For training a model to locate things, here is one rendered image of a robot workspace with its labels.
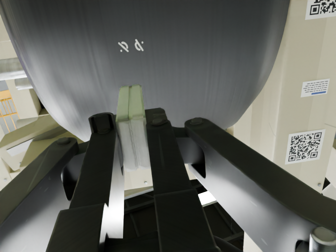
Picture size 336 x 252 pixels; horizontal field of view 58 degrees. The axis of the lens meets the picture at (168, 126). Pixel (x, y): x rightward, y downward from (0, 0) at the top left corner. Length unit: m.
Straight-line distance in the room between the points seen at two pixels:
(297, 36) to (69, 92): 0.38
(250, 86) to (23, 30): 0.24
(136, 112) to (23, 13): 0.17
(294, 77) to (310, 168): 0.22
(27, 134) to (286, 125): 0.78
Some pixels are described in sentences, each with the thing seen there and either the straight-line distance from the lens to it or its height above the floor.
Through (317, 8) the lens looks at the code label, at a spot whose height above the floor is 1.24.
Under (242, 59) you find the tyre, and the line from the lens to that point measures 0.32.
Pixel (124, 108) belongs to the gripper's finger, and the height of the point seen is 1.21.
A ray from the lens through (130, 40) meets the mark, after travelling 0.28.
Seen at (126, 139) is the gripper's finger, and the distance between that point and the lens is 0.15.
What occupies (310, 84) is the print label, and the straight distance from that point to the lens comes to 0.60.
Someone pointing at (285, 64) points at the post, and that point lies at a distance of 0.56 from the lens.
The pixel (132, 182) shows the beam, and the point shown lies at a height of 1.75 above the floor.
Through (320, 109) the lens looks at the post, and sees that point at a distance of 0.64.
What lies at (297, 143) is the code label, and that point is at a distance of 0.66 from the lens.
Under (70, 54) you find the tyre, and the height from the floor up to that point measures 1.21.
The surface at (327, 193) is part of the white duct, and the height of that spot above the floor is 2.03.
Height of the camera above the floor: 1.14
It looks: 31 degrees up
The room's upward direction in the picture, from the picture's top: 174 degrees clockwise
